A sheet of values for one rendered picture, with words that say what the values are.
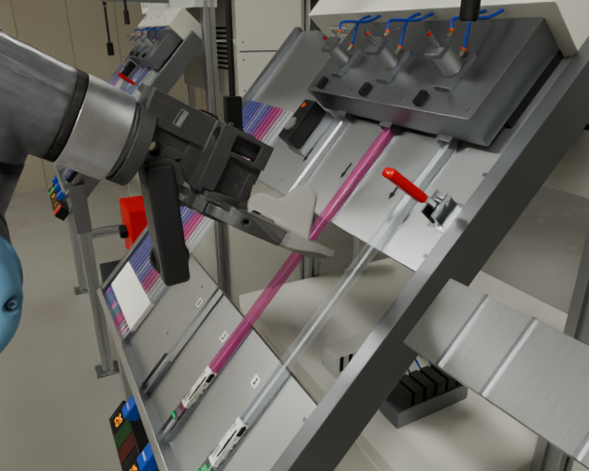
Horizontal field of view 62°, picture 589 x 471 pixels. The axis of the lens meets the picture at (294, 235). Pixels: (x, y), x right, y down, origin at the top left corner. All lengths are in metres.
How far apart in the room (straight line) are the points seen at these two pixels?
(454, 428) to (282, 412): 0.41
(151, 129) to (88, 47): 4.35
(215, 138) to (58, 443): 1.56
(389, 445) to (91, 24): 4.33
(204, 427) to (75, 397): 1.40
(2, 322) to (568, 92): 0.54
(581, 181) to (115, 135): 0.68
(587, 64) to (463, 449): 0.58
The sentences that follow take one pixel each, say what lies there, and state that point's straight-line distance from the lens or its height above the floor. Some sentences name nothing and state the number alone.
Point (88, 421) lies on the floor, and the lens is 1.94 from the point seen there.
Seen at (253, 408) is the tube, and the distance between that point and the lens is 0.61.
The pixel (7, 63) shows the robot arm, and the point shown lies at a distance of 0.40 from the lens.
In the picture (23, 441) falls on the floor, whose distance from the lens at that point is 1.95.
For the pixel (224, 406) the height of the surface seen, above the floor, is 0.79.
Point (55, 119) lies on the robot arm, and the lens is 0.40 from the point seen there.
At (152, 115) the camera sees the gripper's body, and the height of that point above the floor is 1.17.
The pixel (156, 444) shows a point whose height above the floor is 0.73.
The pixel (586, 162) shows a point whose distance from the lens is 0.86.
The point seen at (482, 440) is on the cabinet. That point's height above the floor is 0.62.
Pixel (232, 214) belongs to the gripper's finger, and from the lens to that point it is 0.43.
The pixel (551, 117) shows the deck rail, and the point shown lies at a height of 1.15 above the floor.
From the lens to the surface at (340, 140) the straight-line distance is 0.77.
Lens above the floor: 1.23
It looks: 22 degrees down
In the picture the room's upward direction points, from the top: straight up
